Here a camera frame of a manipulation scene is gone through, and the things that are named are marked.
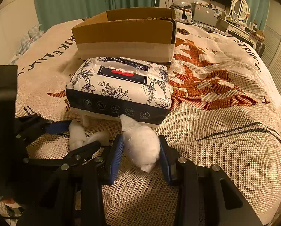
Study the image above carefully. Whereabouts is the white soft wad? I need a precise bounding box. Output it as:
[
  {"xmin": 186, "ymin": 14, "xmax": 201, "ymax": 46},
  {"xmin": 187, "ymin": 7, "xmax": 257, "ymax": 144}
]
[
  {"xmin": 120, "ymin": 114, "xmax": 160, "ymax": 173},
  {"xmin": 68, "ymin": 120, "xmax": 110, "ymax": 151}
]

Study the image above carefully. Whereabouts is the white soft wad on blanket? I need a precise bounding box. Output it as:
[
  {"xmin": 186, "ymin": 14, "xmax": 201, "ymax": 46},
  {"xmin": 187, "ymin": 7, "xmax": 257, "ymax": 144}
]
[{"xmin": 68, "ymin": 120, "xmax": 110, "ymax": 151}]

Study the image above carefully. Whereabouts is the beige woven bed blanket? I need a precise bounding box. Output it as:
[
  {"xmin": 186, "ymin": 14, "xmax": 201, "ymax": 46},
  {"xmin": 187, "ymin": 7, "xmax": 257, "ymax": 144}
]
[{"xmin": 16, "ymin": 21, "xmax": 281, "ymax": 224}]

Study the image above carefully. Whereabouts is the plaid blue bedsheet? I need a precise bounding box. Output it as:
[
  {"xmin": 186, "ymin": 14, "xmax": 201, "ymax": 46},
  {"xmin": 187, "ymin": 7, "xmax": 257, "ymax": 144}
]
[{"xmin": 9, "ymin": 24, "xmax": 44, "ymax": 65}]

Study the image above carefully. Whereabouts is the brown cardboard box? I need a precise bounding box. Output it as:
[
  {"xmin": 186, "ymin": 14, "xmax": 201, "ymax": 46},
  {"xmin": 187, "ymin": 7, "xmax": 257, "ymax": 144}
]
[{"xmin": 72, "ymin": 7, "xmax": 177, "ymax": 65}]

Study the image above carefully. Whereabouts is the white suitcase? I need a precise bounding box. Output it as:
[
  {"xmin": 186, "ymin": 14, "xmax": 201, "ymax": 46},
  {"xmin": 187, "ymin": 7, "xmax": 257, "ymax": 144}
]
[{"xmin": 174, "ymin": 8, "xmax": 193, "ymax": 22}]

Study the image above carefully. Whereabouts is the white vanity table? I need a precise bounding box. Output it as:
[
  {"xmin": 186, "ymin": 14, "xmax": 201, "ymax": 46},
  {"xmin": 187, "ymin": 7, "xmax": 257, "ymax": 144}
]
[{"xmin": 226, "ymin": 24, "xmax": 265, "ymax": 54}]

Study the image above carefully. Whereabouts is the grey mini fridge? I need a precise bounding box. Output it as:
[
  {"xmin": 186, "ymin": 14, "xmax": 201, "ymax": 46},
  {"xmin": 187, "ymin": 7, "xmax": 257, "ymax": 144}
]
[{"xmin": 193, "ymin": 4, "xmax": 219, "ymax": 27}]

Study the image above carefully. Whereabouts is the white oval vanity mirror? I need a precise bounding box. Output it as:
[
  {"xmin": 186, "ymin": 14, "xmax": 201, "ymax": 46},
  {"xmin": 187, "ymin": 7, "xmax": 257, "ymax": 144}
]
[{"xmin": 230, "ymin": 0, "xmax": 250, "ymax": 21}]

